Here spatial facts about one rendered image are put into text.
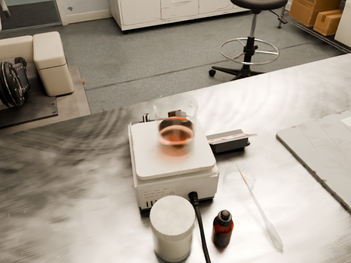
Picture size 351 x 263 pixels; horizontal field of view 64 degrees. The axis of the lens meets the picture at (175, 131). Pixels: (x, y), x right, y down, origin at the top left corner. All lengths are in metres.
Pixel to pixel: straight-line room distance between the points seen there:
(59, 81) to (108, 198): 1.01
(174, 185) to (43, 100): 1.13
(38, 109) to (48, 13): 2.10
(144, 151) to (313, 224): 0.29
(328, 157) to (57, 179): 0.50
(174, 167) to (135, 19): 2.60
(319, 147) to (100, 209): 0.42
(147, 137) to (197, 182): 0.11
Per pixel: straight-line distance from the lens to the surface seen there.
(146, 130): 0.47
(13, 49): 1.63
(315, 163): 0.58
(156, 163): 0.42
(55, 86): 1.45
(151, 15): 2.98
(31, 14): 3.43
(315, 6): 2.95
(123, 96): 2.05
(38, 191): 0.55
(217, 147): 0.54
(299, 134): 0.62
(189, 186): 0.44
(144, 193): 0.43
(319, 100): 0.76
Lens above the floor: 1.15
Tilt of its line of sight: 42 degrees down
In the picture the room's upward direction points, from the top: 1 degrees counter-clockwise
